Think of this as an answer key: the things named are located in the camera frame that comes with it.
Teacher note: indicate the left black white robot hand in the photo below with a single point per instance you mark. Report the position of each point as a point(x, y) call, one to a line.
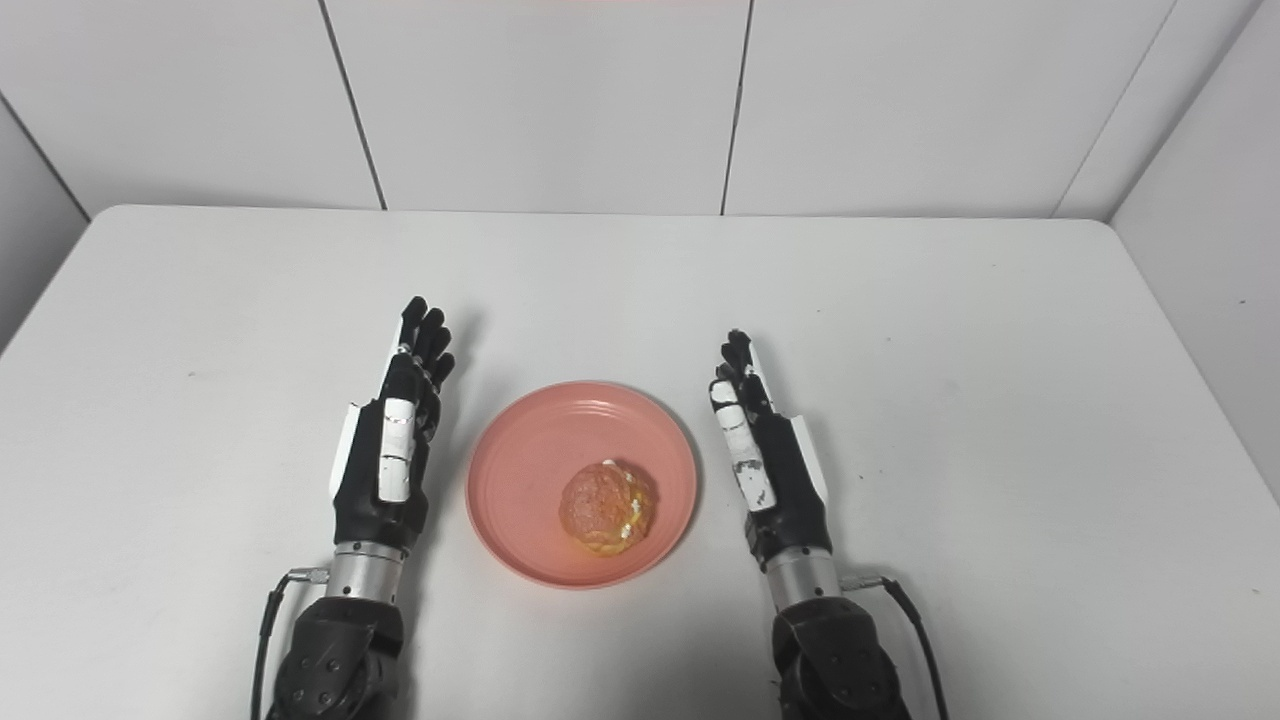
point(390, 450)

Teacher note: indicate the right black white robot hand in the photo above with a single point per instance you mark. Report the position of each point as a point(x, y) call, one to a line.
point(765, 460)

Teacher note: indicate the cream puff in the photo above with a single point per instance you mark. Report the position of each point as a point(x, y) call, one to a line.
point(607, 507)

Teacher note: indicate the pink plate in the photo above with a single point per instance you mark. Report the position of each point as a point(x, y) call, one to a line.
point(582, 484)

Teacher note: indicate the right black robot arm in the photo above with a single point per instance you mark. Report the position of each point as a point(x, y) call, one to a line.
point(830, 640)

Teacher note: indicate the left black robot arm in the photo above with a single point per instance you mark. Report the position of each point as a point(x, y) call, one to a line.
point(340, 640)

